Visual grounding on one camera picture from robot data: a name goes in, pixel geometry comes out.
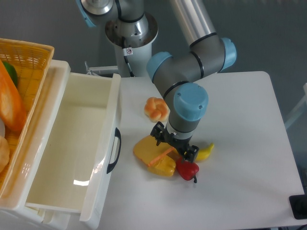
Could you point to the white drawer cabinet frame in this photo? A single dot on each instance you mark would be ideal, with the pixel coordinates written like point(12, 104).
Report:
point(14, 214)

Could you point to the yellow woven basket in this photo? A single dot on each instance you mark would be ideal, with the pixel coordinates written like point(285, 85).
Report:
point(31, 61)

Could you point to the black drawer handle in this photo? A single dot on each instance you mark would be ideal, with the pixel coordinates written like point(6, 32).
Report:
point(116, 149)

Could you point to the yellow banana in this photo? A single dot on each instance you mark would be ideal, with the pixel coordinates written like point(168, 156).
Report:
point(203, 154)

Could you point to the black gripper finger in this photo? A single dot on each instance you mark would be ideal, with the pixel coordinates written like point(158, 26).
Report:
point(159, 133)
point(189, 152)

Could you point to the toasted bread slice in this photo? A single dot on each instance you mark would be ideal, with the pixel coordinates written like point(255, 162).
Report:
point(148, 152)

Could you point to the white plastic drawer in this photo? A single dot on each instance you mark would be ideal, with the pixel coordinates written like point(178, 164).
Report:
point(71, 177)

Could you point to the red bell pepper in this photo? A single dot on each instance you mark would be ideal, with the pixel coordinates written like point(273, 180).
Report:
point(187, 170)

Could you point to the yellow bell pepper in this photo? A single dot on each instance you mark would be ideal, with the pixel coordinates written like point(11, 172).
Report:
point(163, 167)

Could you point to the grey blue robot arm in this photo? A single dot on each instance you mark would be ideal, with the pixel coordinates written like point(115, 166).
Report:
point(175, 78)

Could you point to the braided bread roll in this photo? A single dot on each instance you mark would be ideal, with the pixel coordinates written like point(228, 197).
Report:
point(156, 109)

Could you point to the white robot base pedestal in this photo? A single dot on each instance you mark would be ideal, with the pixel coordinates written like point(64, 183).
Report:
point(132, 43)

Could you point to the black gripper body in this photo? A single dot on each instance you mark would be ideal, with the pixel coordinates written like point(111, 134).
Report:
point(180, 143)

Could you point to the black device at edge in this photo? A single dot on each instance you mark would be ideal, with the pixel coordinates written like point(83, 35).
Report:
point(298, 205)

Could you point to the green pepper in basket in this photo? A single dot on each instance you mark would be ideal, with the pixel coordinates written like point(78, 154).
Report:
point(12, 72)

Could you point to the round bun in basket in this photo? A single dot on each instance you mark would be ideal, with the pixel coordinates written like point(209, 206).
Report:
point(4, 153)

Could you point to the orange baguette loaf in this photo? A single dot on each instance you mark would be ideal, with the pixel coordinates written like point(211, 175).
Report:
point(12, 109)

